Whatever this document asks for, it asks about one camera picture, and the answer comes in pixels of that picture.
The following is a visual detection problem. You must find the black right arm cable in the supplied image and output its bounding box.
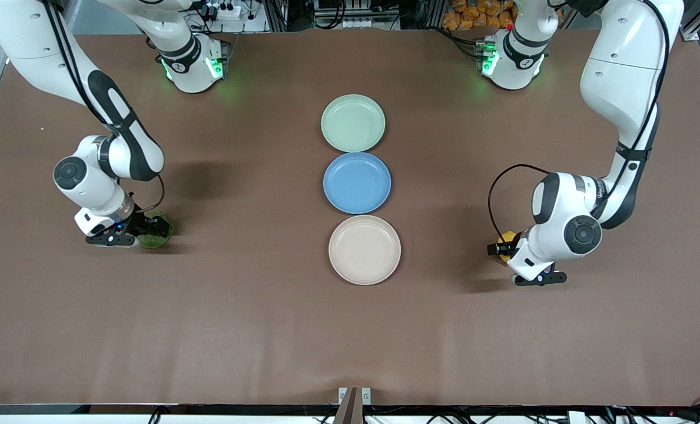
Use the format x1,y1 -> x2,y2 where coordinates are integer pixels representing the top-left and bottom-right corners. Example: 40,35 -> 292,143
42,0 -> 166,214

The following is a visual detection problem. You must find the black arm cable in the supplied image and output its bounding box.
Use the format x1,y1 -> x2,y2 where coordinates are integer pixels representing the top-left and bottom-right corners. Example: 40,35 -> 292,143
42,0 -> 166,214
487,0 -> 672,245

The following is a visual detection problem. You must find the yellow lemon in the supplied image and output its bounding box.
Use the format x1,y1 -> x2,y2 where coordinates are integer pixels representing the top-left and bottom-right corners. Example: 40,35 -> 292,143
498,230 -> 519,264

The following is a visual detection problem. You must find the brown flat strip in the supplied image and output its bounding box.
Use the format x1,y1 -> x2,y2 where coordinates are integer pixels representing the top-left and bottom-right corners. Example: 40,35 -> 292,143
333,387 -> 364,424

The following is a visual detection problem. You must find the bag of orange snacks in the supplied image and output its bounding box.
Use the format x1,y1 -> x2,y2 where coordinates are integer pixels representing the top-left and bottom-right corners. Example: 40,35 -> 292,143
442,0 -> 516,31

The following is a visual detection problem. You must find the white electronics unit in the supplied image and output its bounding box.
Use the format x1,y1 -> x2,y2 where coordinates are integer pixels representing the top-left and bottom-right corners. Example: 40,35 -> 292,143
313,0 -> 375,30

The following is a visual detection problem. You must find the beige plate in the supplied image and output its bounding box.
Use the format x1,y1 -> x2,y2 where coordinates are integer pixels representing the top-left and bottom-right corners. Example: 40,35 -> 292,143
328,214 -> 402,286

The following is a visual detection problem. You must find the blue plate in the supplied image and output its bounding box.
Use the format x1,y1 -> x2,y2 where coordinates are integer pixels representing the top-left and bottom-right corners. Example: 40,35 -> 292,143
323,152 -> 392,215

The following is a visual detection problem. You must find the light green plate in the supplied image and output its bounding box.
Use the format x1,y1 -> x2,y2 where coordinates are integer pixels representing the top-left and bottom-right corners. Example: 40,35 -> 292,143
320,94 -> 387,153

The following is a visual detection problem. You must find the small metal bracket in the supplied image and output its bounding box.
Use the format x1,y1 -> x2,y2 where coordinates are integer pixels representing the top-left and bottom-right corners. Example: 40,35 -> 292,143
338,387 -> 373,407

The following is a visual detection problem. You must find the green lettuce leaf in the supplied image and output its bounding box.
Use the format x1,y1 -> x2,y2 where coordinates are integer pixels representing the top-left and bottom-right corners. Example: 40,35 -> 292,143
137,210 -> 174,250

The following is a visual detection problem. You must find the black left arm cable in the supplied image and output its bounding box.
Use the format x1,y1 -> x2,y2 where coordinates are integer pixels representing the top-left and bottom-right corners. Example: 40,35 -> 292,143
487,0 -> 672,245

